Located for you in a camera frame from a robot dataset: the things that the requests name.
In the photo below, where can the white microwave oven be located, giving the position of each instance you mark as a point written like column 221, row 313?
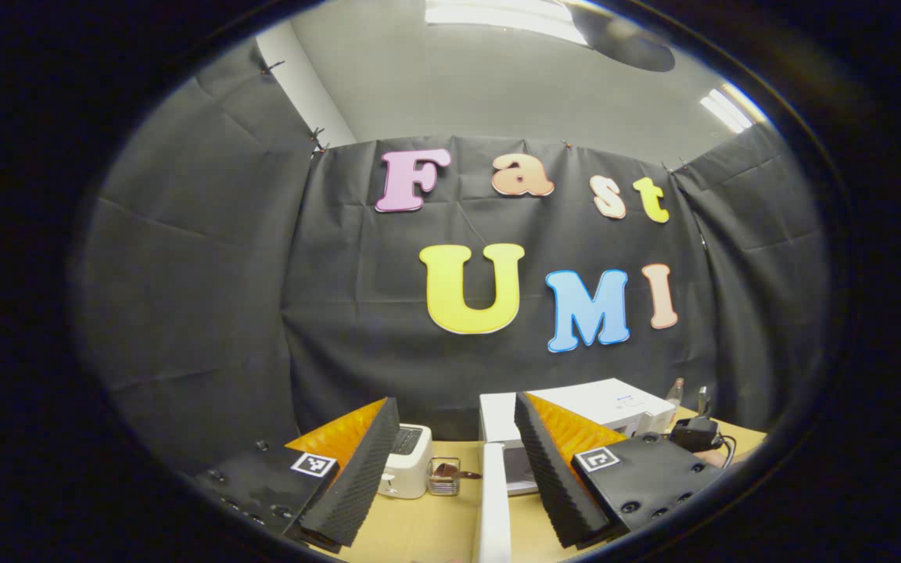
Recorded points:
column 615, row 399

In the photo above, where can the white toaster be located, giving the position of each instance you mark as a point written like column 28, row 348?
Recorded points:
column 407, row 469

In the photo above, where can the clear plastic bottle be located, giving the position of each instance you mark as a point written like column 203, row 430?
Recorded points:
column 675, row 395

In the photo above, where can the ceiling light panel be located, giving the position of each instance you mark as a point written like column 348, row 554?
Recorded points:
column 497, row 17
column 726, row 109

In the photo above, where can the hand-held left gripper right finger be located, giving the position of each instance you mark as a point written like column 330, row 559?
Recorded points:
column 548, row 485

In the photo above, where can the black backdrop cloth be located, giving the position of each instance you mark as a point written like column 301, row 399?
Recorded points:
column 341, row 274

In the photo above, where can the brown utensil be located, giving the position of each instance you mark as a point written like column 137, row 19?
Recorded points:
column 450, row 471

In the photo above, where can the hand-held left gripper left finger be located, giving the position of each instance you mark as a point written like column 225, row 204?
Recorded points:
column 360, row 485

